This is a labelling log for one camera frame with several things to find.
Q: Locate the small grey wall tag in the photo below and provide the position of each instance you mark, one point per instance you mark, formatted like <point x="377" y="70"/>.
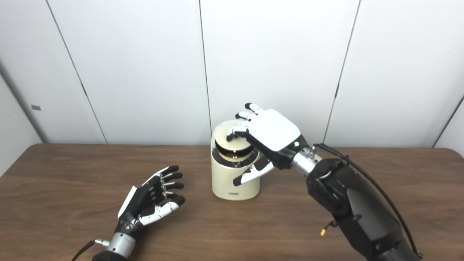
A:
<point x="36" y="107"/>

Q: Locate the black and white left hand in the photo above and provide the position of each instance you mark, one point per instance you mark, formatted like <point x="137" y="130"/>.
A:
<point x="139" y="203"/>

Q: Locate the cream-colored bin body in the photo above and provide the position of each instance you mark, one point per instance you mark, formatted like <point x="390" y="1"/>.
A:
<point x="232" y="181"/>

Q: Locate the black and white right hand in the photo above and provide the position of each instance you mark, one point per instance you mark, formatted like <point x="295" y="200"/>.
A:
<point x="275" y="130"/>

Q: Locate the round cream bin lid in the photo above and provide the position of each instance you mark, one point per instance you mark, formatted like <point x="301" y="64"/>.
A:
<point x="235" y="149"/>

